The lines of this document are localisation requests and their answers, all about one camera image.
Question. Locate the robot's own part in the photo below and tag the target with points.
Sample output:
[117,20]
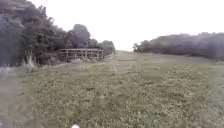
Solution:
[75,126]

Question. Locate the wooden railing structure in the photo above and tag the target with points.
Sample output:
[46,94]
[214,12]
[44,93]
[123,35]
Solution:
[81,52]

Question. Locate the green grass field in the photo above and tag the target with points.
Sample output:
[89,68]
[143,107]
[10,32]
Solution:
[126,96]

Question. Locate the tree-covered hillside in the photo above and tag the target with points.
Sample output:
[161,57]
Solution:
[186,45]

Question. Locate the wood of dark trees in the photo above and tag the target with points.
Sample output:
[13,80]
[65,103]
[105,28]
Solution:
[30,33]

